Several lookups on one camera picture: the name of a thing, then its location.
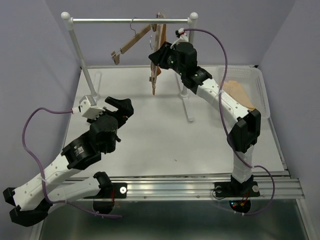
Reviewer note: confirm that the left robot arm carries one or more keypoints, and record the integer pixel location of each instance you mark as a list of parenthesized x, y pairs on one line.
[(33, 201)]

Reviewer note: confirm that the white plastic basket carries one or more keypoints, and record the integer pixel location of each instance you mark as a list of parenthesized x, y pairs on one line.
[(253, 83)]

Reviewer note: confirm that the beige clip hanger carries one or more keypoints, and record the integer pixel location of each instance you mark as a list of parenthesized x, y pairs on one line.
[(115, 55), (156, 55)]

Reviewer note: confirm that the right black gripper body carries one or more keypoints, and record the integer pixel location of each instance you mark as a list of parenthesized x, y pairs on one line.
[(164, 56)]

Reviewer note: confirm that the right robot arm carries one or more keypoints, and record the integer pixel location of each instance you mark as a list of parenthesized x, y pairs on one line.
[(242, 125)]

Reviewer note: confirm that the brown cotton underwear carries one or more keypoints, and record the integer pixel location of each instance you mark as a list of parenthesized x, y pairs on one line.
[(158, 60)]

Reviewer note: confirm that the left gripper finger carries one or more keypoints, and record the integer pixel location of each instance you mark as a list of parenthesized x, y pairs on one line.
[(125, 109), (114, 102)]

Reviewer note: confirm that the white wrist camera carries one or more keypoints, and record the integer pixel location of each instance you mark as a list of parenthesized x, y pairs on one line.
[(181, 37), (89, 108)]

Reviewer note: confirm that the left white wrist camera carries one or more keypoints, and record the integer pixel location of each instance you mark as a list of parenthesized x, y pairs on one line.
[(89, 108)]

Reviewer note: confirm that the white clothes rack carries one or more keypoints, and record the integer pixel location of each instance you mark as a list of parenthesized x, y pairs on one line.
[(159, 40)]

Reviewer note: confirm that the aluminium mounting rail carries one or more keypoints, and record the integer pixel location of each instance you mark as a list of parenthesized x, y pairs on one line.
[(194, 188)]

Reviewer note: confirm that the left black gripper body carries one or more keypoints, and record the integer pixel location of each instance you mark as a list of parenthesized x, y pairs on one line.
[(119, 110)]

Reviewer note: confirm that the cream underwear in basket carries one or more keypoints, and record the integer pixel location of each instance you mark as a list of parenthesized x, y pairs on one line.
[(238, 93)]

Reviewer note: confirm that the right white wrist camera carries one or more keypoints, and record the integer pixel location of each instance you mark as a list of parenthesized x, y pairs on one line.
[(181, 37)]

